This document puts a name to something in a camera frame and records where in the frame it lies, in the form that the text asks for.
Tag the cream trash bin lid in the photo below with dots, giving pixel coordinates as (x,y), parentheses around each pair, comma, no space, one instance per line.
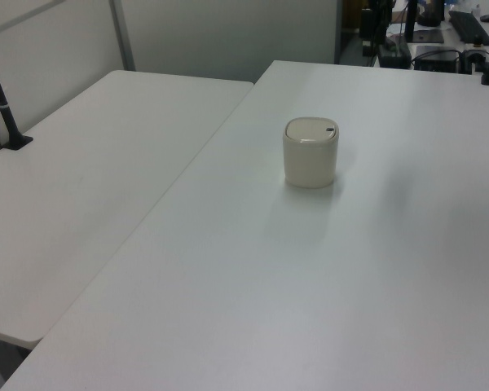
(311,129)

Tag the black electronics box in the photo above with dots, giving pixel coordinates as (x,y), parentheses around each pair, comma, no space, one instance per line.
(437,59)

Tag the black keyboard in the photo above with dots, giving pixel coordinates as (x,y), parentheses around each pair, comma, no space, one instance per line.
(470,27)

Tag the white partition panel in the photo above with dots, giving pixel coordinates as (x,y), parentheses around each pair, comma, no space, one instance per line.
(228,36)

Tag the black monitor stand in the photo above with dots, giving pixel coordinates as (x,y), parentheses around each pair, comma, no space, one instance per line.
(416,28)

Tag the small cream desktop trash bin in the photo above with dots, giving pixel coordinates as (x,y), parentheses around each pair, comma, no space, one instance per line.
(308,165)

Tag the black camera pole with base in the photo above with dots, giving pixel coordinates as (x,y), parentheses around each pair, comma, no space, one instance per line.
(3,108)

